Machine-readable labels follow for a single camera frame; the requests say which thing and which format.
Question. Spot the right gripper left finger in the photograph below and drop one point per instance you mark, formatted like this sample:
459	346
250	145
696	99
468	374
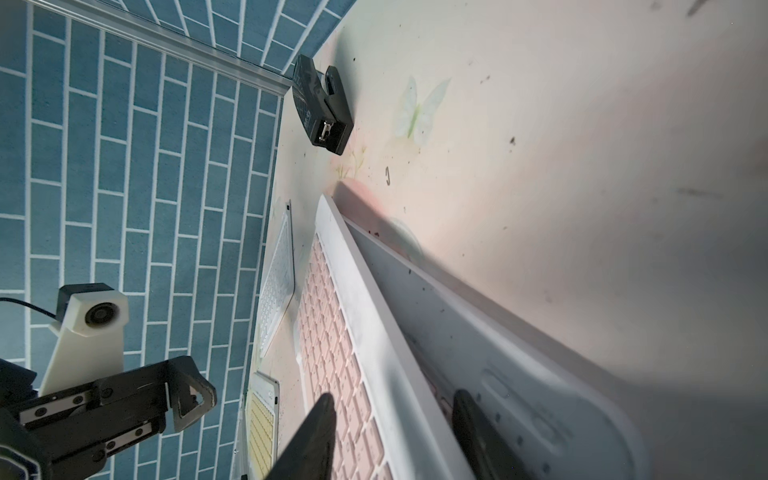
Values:
310	453

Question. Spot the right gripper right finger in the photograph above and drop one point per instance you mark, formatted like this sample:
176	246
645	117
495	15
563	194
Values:
486	451

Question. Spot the black stapler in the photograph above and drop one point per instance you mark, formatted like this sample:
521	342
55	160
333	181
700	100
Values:
322	105

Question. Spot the pink keyboard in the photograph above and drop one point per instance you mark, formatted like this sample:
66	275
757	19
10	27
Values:
389	423
554	420

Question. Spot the yellow keyboard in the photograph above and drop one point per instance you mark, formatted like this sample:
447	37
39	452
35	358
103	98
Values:
261	424

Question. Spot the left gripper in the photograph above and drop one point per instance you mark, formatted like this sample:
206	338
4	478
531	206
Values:
72	433

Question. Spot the white keyboard left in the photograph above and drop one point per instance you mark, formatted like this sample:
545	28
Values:
278	285

